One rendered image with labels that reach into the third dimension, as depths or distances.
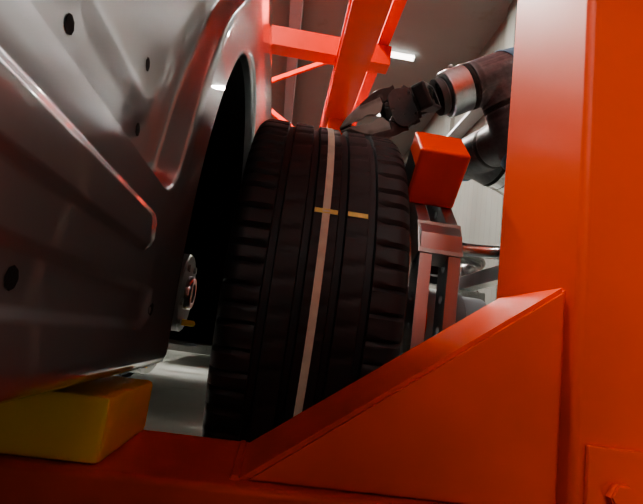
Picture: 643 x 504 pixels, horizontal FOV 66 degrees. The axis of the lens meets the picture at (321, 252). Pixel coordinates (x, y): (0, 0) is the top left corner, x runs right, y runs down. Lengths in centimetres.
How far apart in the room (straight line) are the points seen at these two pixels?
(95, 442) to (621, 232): 46
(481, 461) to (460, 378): 7
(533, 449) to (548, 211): 22
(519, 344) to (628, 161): 19
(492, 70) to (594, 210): 58
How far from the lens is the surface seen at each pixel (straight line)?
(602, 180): 50
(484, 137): 106
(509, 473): 46
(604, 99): 53
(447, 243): 72
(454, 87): 99
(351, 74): 434
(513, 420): 46
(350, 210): 65
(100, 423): 42
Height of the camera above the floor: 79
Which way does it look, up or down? 10 degrees up
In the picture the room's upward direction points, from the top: 8 degrees clockwise
